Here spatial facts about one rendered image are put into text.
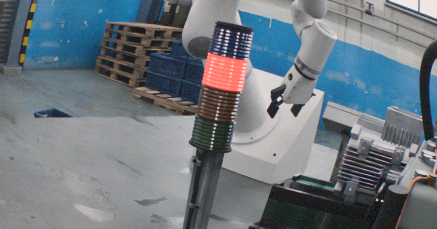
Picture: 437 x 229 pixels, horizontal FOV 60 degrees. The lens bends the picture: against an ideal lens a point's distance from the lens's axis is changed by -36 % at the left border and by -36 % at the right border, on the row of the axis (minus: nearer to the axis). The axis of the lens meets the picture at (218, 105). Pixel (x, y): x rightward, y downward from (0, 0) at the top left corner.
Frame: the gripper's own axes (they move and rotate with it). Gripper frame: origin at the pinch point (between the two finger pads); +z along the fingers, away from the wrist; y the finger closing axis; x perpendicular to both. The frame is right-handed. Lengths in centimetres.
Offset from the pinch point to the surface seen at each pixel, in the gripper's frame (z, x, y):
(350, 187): -27, -50, -28
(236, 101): -36, -34, -54
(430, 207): -67, -79, -77
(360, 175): -29, -49, -26
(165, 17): 317, 538, 316
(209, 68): -38, -30, -57
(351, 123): -21.2, -26.6, -4.7
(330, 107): -19.1, -18.6, -6.5
